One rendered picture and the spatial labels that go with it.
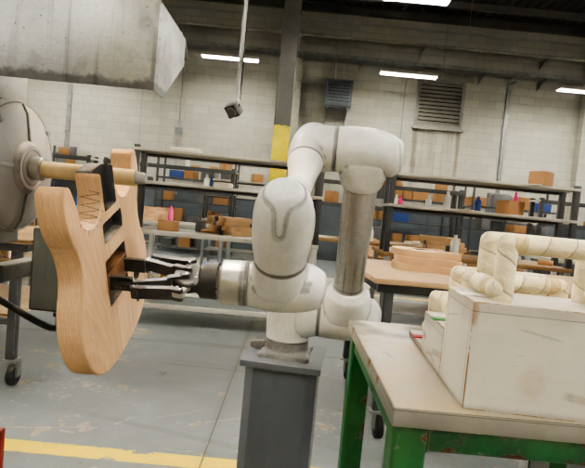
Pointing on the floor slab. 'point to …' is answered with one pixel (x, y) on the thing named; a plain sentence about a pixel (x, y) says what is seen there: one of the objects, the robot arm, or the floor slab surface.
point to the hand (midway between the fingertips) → (119, 272)
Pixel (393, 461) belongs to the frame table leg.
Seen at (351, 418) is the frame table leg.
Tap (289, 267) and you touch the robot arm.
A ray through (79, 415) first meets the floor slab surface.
